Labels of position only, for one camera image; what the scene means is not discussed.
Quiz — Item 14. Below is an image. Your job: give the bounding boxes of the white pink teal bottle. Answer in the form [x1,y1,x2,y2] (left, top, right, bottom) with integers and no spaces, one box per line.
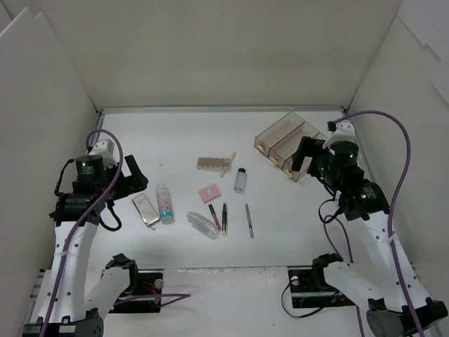
[156,184,174,224]

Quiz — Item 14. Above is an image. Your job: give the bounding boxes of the pink concealer tube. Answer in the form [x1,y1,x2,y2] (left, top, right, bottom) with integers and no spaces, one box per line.
[220,152,236,178]

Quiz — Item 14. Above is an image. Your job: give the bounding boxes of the red lip gloss tube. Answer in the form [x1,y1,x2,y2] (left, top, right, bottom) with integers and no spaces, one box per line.
[208,204,222,231]

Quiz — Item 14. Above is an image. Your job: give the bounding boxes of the clear bottle black cap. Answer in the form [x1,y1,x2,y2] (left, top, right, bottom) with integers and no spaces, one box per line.
[234,168,247,193]

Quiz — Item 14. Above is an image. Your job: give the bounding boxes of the houndstooth eyeliner pen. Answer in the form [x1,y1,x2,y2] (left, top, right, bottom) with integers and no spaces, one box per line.
[245,204,254,239]

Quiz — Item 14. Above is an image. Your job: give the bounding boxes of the dark teal lipstick crayon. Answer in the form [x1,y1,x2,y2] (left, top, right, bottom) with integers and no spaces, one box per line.
[222,202,228,234]

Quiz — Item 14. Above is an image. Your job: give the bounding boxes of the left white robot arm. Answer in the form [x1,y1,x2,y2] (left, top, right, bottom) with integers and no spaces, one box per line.
[22,138,148,336]

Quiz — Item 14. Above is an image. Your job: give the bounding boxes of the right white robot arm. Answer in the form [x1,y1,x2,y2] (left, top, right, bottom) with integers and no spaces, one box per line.
[293,136,448,336]

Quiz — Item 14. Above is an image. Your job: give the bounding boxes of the clear three-drawer organizer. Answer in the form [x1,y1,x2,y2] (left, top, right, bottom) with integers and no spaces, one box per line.
[254,112,328,182]

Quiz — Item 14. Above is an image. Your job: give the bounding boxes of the pink square compact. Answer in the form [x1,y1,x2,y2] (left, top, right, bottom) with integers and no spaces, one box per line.
[198,184,221,204]

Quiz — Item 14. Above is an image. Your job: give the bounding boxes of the brown eyeshadow palette clear case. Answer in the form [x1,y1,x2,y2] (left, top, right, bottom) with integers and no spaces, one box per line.
[196,157,229,173]

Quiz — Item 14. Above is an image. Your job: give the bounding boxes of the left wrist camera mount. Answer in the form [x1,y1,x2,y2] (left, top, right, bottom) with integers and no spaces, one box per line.
[88,138,116,169]

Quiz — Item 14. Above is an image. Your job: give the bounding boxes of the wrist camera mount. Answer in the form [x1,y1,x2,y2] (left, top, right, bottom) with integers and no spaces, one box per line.
[88,138,116,169]
[323,121,356,149]

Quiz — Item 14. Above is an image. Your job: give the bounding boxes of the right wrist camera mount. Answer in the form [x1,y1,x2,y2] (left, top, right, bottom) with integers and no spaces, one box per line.
[323,121,356,149]

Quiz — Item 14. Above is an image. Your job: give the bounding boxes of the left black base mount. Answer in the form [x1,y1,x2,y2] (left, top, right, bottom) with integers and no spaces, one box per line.
[105,253,163,314]

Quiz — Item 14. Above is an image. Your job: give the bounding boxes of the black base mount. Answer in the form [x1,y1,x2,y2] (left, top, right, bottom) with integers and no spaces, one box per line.
[281,253,355,319]
[105,253,163,314]

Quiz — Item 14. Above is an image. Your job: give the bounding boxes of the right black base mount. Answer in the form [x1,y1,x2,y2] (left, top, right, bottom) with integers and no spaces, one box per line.
[281,253,355,319]

